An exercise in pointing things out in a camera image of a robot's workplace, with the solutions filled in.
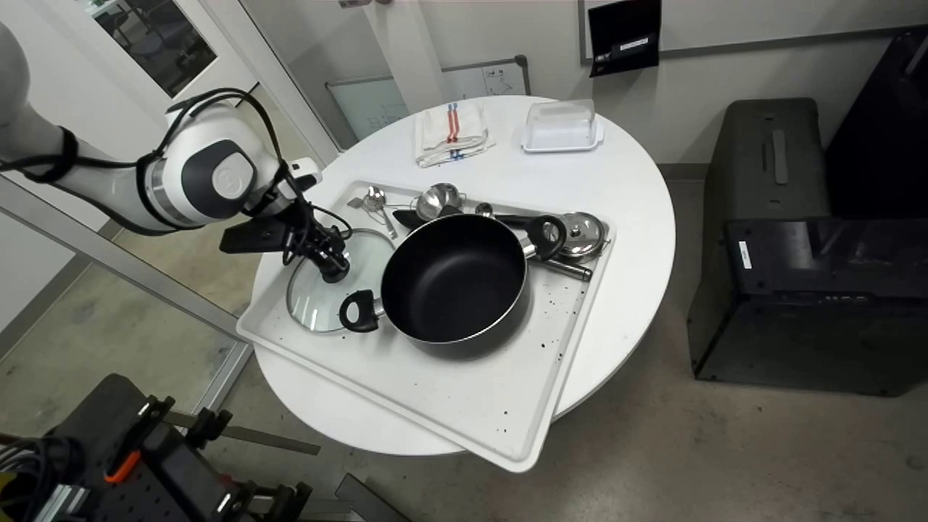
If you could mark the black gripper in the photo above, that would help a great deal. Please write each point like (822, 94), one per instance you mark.
(312, 239)

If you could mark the round glass pot lid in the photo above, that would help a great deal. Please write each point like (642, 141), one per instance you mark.
(314, 302)

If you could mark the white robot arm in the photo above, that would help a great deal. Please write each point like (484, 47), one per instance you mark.
(216, 161)

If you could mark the black nonstick pot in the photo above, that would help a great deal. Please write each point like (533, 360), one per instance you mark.
(455, 279)

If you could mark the small steel lid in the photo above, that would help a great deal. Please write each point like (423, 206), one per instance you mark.
(584, 235)

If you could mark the steel spoon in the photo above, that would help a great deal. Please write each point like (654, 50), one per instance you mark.
(375, 205)

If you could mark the steel ladle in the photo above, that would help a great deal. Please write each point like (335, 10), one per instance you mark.
(442, 202)

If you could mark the round white table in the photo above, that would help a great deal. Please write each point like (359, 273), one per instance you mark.
(618, 180)

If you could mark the white plastic tray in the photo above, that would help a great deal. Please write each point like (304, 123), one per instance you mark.
(380, 392)

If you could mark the clear plastic butter dish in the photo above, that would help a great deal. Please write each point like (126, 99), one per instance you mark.
(560, 129)

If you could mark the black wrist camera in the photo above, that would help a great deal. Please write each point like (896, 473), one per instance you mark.
(255, 235)

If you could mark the black wall sign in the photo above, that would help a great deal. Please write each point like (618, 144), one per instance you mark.
(625, 36)

